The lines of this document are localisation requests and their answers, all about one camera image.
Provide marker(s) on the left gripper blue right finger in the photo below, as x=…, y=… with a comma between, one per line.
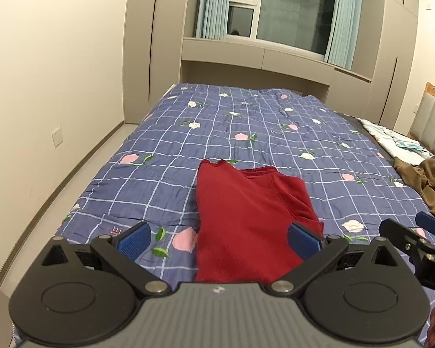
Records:
x=306, y=243

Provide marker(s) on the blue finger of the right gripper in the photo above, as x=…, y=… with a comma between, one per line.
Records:
x=403, y=238
x=426, y=221

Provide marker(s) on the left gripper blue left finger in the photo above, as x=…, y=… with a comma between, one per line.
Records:
x=128, y=245

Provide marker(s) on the red knit sweater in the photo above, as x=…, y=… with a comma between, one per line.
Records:
x=245, y=216

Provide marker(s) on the blue checked floral quilt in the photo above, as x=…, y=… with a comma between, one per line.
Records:
x=152, y=178

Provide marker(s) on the white light-blue patterned cloth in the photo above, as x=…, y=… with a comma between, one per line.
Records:
x=397, y=145

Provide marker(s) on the padded wooden headboard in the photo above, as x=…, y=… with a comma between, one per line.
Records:
x=423, y=127

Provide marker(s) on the right teal curtain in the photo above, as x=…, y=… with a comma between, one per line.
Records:
x=344, y=33

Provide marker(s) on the teal curtain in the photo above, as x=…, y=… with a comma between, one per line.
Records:
x=212, y=19
x=344, y=33

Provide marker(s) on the left teal curtain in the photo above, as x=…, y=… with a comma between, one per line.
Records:
x=212, y=19

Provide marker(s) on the white wall socket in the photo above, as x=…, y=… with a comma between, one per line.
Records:
x=57, y=137

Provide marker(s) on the window with white frame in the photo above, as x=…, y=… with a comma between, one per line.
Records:
x=303, y=24

